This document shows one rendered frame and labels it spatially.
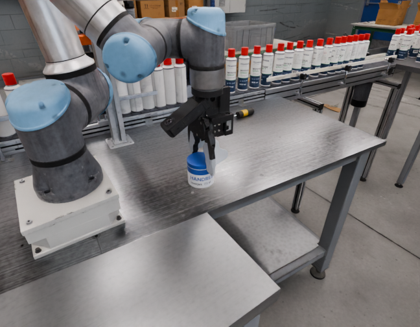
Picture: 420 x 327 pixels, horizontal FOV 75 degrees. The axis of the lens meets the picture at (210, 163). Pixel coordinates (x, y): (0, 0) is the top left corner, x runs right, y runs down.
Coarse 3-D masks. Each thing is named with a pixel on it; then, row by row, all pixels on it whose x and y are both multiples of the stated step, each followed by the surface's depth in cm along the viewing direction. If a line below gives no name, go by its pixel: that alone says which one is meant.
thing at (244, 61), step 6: (246, 48) 128; (246, 54) 129; (240, 60) 130; (246, 60) 130; (240, 66) 132; (246, 66) 131; (240, 72) 133; (246, 72) 133; (240, 78) 134; (246, 78) 135; (240, 84) 136; (246, 84) 137; (240, 90) 138; (246, 90) 138
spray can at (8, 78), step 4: (4, 76) 88; (8, 76) 88; (12, 76) 89; (4, 80) 89; (8, 80) 88; (12, 80) 89; (8, 84) 89; (12, 84) 89; (16, 84) 91; (4, 88) 90; (8, 88) 89; (12, 88) 89; (8, 92) 89
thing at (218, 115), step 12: (204, 96) 58; (216, 96) 59; (228, 96) 63; (216, 108) 63; (228, 108) 65; (204, 120) 61; (216, 120) 62; (228, 120) 64; (192, 132) 67; (204, 132) 62; (216, 132) 65; (228, 132) 66
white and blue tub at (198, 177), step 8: (200, 152) 72; (192, 160) 69; (200, 160) 69; (192, 168) 68; (200, 168) 67; (192, 176) 69; (200, 176) 68; (208, 176) 69; (192, 184) 70; (200, 184) 70; (208, 184) 70
